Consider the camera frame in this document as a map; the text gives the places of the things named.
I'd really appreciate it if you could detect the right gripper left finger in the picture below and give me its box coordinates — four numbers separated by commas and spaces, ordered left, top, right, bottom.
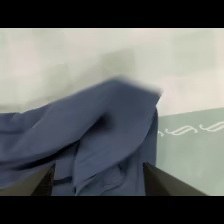
0, 162, 56, 197

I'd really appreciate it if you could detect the blue shirt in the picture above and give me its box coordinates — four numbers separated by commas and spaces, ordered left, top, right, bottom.
0, 77, 164, 197

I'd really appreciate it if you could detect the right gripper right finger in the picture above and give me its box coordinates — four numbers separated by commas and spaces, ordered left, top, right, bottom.
142, 161, 208, 197

